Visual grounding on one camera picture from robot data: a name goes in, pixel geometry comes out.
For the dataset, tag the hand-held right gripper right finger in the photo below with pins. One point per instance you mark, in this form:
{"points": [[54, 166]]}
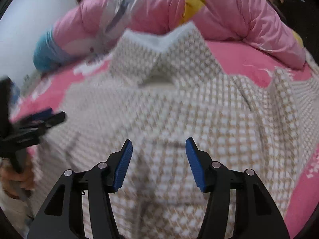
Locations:
{"points": [[194, 164]]}

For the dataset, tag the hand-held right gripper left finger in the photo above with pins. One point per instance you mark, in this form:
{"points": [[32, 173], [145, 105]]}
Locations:
{"points": [[124, 164]]}

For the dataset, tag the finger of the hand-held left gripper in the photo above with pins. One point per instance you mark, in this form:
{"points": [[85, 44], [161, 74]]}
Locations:
{"points": [[42, 115], [53, 119]]}

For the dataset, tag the beige white checked fleece garment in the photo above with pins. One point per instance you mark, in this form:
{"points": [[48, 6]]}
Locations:
{"points": [[159, 109]]}

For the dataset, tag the person's left hand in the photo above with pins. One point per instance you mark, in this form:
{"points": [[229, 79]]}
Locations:
{"points": [[23, 180]]}

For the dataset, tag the pink floral bed sheet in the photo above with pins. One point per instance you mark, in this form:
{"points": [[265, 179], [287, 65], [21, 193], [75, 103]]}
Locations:
{"points": [[236, 57]]}

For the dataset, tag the pink printed quilt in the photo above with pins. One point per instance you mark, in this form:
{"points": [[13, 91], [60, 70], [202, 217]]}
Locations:
{"points": [[236, 12]]}

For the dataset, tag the dark padded headboard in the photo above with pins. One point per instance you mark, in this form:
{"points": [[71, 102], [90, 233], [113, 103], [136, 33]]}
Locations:
{"points": [[294, 12]]}

